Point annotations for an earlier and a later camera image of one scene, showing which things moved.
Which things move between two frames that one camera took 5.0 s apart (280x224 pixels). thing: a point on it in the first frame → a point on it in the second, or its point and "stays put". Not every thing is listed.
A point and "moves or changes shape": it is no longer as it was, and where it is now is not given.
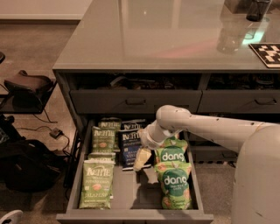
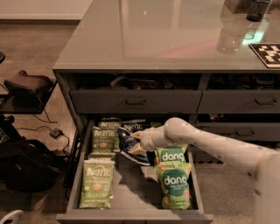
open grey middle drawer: x=135 y=195 stays put
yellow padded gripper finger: x=142 y=157 → x=136 y=150
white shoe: x=15 y=216 stays put
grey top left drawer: x=134 y=101 stays put
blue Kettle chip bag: x=130 y=143 moves or changes shape
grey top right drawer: x=239 y=101 stays put
